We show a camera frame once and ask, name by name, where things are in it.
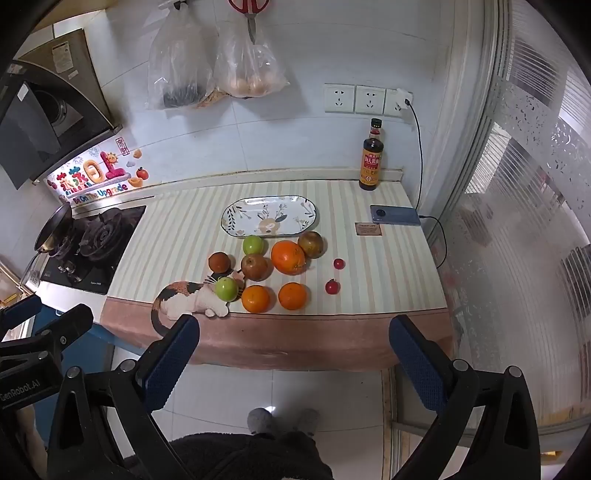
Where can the blue cabinet door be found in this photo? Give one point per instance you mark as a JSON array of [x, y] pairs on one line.
[[92, 344]]

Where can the brown label patch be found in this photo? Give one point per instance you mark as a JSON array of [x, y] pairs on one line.
[[369, 229]]

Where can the cherry tomato with stem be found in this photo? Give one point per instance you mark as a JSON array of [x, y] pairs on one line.
[[332, 287]]

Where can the blue smartphone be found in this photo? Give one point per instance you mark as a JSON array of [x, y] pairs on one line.
[[397, 215]]

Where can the plastic bag with round produce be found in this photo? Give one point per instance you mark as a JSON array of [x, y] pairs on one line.
[[249, 69]]

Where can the black gas stove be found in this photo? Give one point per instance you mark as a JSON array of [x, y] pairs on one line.
[[106, 240]]

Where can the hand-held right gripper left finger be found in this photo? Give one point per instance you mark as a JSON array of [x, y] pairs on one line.
[[173, 360]]

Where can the plastic bag with brown contents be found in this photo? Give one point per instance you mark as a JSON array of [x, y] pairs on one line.
[[211, 98]]

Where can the person's left forearm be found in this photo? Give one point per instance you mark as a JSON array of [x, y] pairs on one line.
[[32, 431]]

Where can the oval patterned ceramic plate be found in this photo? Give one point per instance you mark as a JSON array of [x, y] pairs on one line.
[[277, 207]]

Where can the black wall hook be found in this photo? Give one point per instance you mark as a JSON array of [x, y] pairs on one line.
[[178, 3]]

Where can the brown apple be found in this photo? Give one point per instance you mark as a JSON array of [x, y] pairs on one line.
[[310, 244], [256, 267]]

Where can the frosted glass sliding door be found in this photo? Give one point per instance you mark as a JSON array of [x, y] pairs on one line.
[[517, 207]]

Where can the dark sauce bottle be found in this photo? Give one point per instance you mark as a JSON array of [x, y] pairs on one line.
[[371, 170]]

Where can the grey fluffy slipper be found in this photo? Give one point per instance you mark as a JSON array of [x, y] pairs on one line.
[[308, 421], [261, 421]]

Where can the green apple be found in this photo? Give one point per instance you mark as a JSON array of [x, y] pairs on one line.
[[253, 245], [226, 289]]

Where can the small dark red tangerine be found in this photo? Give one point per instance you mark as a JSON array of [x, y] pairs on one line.
[[219, 263]]

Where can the plastic bag with dark contents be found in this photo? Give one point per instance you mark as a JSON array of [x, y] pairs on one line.
[[178, 69]]

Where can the black frying pan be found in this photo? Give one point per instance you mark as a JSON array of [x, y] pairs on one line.
[[53, 226]]

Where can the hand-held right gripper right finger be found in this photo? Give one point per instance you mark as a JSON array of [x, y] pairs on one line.
[[415, 360]]

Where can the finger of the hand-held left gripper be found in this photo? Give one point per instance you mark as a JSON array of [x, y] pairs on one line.
[[21, 310], [69, 321]]

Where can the person's dark clothing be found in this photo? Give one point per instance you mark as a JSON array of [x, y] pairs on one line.
[[240, 457]]

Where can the striped tablecloth with cat print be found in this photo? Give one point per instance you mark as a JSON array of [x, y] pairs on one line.
[[369, 286]]

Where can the large orange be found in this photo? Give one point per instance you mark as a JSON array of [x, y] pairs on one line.
[[288, 257]]

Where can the white charger plug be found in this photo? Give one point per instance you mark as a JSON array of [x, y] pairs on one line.
[[405, 104]]

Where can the colourful wall sticker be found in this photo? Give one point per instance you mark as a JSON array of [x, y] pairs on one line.
[[92, 175]]

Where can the black range hood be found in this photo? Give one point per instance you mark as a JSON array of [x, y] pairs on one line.
[[46, 124]]

